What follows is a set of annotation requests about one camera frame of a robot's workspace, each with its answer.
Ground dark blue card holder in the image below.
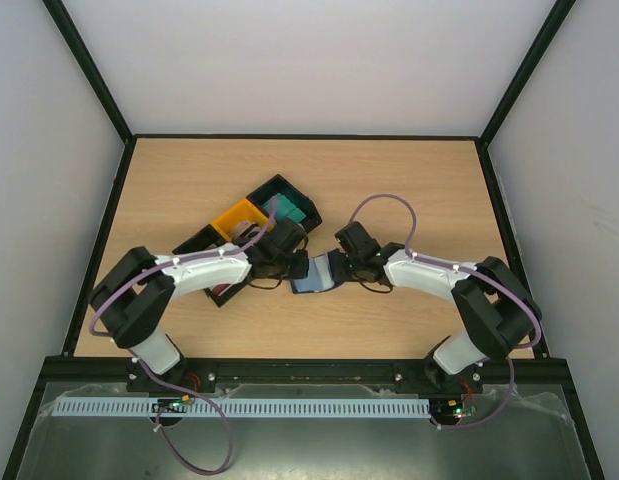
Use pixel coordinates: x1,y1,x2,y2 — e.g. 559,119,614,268
290,250,344,294

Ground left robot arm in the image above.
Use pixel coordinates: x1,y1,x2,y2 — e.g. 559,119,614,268
89,219,309,384

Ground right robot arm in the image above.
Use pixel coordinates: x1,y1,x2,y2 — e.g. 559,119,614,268
334,221,542,392

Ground teal card stack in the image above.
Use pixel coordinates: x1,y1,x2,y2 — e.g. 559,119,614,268
274,193,306,223

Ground black bin with teal cards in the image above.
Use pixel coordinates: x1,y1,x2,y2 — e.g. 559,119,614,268
246,174,322,233

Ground yellow card bin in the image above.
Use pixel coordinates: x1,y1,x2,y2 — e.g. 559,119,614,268
210,198,268,241

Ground black bin with red cards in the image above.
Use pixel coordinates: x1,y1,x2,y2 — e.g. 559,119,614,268
171,223,248,308

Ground white slotted cable duct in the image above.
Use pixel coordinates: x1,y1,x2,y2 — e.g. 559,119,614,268
52,397,430,419

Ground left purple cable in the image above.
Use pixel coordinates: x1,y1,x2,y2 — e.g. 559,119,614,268
90,195,235,474

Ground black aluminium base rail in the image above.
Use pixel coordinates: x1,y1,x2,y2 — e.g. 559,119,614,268
41,355,570,396

